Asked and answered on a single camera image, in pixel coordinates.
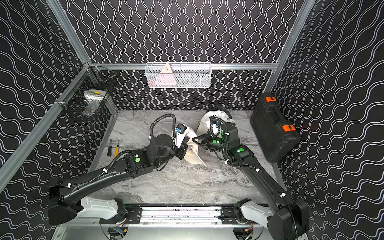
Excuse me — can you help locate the aluminium frame post right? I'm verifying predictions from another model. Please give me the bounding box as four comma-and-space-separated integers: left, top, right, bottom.
263, 0, 316, 93

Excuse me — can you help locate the black tool case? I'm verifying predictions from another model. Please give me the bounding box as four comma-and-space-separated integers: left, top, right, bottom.
250, 93, 301, 163

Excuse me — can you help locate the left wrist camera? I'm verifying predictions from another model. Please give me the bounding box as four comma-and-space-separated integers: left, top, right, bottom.
175, 124, 190, 148

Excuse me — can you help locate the aluminium back crossbar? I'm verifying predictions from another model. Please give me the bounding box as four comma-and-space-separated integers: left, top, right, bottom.
90, 63, 278, 71

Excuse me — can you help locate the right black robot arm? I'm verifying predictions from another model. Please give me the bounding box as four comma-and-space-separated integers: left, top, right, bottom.
192, 115, 309, 240

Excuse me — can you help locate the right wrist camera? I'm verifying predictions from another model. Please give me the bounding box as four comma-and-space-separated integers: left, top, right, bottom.
210, 120, 220, 137

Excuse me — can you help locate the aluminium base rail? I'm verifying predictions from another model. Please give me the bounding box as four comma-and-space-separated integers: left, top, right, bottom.
99, 205, 254, 228

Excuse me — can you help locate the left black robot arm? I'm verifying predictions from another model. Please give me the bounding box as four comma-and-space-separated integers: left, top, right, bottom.
48, 114, 190, 226

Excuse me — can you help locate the black wire basket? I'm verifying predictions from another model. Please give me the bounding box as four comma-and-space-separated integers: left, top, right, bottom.
58, 65, 118, 120

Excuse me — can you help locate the white cap at back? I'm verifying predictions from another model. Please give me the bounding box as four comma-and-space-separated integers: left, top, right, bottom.
196, 106, 236, 136

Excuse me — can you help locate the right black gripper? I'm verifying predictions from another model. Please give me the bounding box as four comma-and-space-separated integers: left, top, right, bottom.
192, 133, 230, 153

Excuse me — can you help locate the aluminium frame post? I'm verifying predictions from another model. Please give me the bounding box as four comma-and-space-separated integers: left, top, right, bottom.
263, 0, 316, 93
46, 0, 92, 64

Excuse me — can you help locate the pink triangle card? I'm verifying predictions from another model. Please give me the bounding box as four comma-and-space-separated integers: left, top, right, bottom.
155, 63, 177, 87

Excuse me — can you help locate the aluminium left side rail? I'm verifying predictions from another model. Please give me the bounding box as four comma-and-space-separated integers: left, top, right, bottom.
1, 63, 91, 191

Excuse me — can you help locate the aluminium frame post left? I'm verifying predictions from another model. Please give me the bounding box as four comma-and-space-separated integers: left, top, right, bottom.
46, 0, 92, 64

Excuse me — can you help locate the cream cap with text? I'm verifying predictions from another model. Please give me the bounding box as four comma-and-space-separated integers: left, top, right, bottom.
184, 134, 206, 166

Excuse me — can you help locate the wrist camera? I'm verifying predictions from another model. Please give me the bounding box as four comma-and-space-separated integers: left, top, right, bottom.
175, 124, 190, 148
210, 120, 220, 137

